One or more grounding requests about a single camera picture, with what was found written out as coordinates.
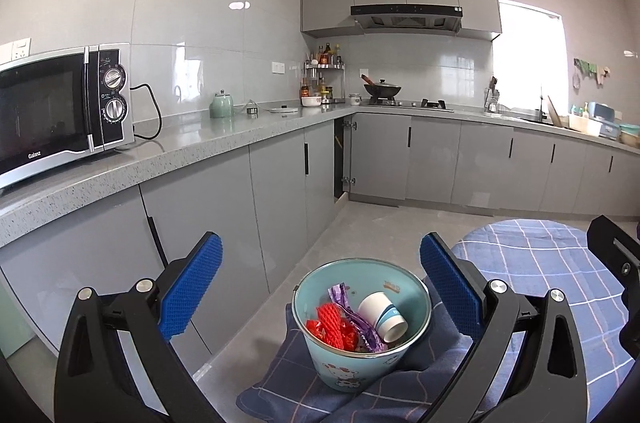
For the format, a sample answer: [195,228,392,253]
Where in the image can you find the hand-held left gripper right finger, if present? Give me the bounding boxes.
[419,232,588,423]

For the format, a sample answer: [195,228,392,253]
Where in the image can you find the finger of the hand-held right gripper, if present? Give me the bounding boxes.
[586,214,640,354]

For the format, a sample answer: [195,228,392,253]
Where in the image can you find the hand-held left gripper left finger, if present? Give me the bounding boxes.
[54,230,223,423]

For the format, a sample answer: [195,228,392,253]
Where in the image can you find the white paper cup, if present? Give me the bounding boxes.
[357,292,409,344]

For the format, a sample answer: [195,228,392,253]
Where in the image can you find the purple plastic wrapper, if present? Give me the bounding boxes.
[327,283,390,352]

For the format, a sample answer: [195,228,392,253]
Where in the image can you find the red plastic bag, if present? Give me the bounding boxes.
[304,318,362,350]

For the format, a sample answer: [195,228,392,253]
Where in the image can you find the red foam fruit net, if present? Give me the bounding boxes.
[316,302,352,346]

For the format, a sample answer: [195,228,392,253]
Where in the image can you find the teal cartoon print bin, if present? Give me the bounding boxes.
[292,259,432,391]

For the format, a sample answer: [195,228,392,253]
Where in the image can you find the blue plaid tablecloth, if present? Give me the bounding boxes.
[235,219,638,423]

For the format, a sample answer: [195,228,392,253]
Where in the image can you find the cream plastic tray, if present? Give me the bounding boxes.
[567,113,603,137]

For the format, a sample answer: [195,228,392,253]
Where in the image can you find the light blue storage box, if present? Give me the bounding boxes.
[587,102,623,139]

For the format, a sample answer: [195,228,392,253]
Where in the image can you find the grey kitchen counter cabinets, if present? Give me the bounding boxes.
[0,103,640,356]

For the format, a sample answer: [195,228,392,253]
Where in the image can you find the metal utensil holder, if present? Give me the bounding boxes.
[483,76,501,113]

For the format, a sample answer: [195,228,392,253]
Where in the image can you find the black gas stove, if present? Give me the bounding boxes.
[361,98,455,111]

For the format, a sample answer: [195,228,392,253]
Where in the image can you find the bright kitchen window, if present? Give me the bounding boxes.
[492,0,570,116]

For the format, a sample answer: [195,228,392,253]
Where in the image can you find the black wok with lid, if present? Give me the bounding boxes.
[361,74,402,100]

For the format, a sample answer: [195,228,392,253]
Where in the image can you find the silver black microwave oven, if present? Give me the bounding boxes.
[0,42,136,190]

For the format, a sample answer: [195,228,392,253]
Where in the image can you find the metal spice rack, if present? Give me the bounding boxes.
[300,60,347,104]

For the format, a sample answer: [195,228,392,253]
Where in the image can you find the spice rack with bottles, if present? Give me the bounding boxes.
[300,42,343,100]

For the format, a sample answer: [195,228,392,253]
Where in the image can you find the black range hood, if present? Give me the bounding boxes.
[350,4,464,35]

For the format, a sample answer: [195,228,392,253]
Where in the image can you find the hanging wall cloths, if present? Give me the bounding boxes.
[573,57,613,86]

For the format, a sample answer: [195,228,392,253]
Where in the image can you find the black microwave power cable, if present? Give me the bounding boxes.
[129,83,163,141]

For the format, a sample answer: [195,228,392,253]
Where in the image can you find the white wall power outlet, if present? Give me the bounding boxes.
[0,37,32,64]

